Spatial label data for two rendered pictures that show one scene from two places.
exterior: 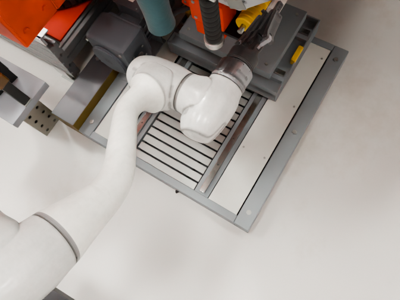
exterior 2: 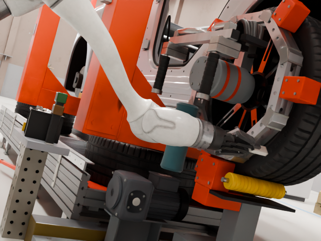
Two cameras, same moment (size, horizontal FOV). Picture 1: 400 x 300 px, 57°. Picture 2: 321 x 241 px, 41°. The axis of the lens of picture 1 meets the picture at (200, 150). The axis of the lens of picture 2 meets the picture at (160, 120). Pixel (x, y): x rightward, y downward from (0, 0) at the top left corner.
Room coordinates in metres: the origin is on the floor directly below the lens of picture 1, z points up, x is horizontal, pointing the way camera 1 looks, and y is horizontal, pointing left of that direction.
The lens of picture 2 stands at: (-0.89, -0.27, 0.64)
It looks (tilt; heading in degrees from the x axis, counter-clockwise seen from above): 0 degrees down; 11
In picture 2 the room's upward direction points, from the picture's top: 15 degrees clockwise
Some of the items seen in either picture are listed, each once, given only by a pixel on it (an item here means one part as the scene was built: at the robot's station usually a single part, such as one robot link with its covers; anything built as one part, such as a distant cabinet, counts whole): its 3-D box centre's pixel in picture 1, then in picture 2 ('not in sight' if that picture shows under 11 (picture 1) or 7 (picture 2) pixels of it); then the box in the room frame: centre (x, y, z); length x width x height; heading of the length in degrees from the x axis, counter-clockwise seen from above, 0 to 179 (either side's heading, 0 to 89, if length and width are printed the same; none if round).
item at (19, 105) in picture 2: not in sight; (44, 116); (3.66, 1.91, 0.39); 0.66 x 0.66 x 0.24
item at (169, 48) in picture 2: not in sight; (174, 50); (0.75, 0.07, 0.93); 0.09 x 0.05 x 0.05; 128
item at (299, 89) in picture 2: not in sight; (299, 90); (0.49, -0.40, 0.85); 0.09 x 0.08 x 0.07; 38
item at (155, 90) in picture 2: not in sight; (161, 73); (0.73, 0.09, 0.83); 0.04 x 0.04 x 0.16
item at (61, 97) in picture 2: not in sight; (60, 97); (0.72, 0.46, 0.64); 0.04 x 0.04 x 0.04; 38
